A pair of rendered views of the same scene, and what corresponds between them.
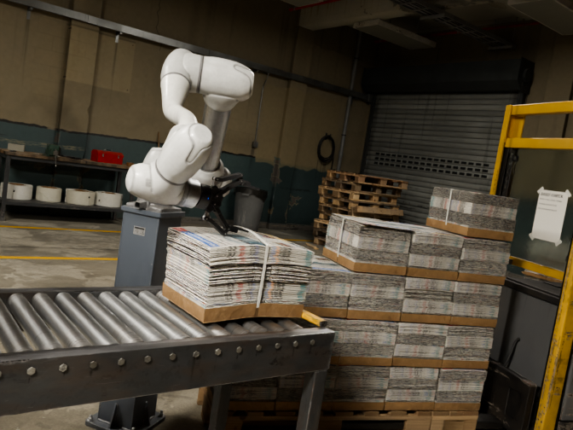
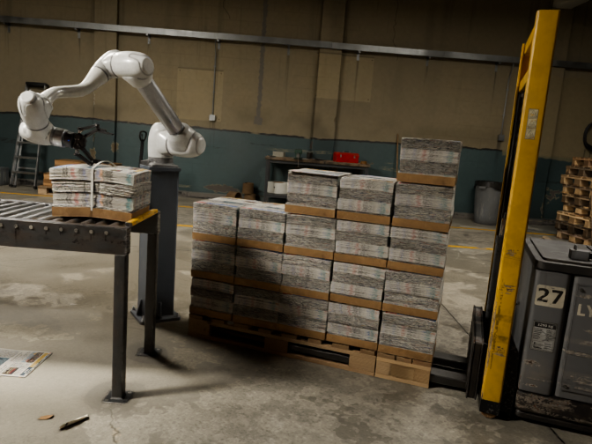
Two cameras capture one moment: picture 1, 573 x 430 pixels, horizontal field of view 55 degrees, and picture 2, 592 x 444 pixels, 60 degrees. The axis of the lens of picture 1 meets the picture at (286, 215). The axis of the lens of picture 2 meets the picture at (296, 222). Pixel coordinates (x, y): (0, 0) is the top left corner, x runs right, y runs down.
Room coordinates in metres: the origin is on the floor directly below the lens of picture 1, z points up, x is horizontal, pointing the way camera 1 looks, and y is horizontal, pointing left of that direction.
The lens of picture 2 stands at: (0.35, -2.09, 1.24)
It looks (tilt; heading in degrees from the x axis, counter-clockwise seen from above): 9 degrees down; 37
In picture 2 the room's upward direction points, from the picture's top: 4 degrees clockwise
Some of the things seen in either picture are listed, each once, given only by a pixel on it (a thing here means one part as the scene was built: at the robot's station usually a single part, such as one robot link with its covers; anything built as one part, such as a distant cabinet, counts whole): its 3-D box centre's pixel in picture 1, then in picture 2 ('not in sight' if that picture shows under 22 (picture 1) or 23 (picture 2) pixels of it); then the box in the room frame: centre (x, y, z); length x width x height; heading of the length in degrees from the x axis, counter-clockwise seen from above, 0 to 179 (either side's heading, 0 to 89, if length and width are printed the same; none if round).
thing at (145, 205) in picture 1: (152, 202); (157, 161); (2.39, 0.59, 1.03); 0.22 x 0.18 x 0.06; 161
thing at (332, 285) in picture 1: (325, 342); (291, 277); (2.72, -0.30, 0.42); 1.17 x 0.39 x 0.83; 109
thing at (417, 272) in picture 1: (413, 265); (369, 213); (2.86, -0.70, 0.86); 0.38 x 0.29 x 0.04; 19
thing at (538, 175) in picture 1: (541, 205); not in sight; (3.10, -1.41, 1.28); 0.57 x 0.01 x 0.65; 19
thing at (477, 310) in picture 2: (489, 386); (474, 347); (3.06, -1.32, 0.20); 0.62 x 0.05 x 0.30; 19
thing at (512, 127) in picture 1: (489, 246); (508, 203); (3.40, -1.29, 0.97); 0.09 x 0.09 x 1.75; 19
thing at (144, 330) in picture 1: (130, 321); (33, 215); (1.52, 0.39, 0.77); 0.47 x 0.05 x 0.05; 38
